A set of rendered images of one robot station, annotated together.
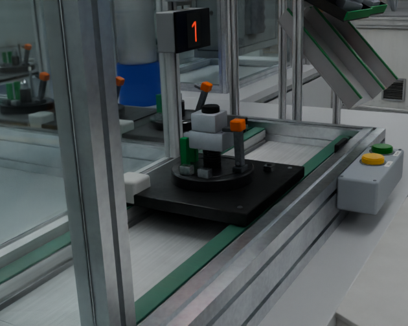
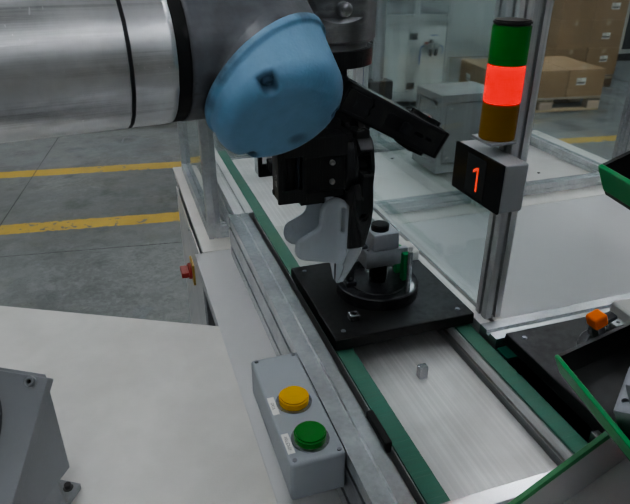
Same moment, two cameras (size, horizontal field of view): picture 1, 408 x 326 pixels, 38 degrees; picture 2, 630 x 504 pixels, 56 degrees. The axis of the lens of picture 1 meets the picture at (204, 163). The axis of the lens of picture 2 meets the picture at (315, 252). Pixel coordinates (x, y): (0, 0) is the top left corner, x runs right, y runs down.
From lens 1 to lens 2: 1.64 m
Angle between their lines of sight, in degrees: 115
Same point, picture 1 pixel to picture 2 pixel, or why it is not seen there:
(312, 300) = (239, 325)
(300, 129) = (525, 483)
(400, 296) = (187, 356)
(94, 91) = not seen: hidden behind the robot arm
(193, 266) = (279, 247)
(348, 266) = (244, 364)
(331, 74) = (565, 479)
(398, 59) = not seen: outside the picture
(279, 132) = not seen: hidden behind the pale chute
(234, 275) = (243, 242)
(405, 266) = (202, 389)
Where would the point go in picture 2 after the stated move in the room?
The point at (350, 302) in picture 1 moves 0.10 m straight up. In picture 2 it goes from (215, 336) to (211, 289)
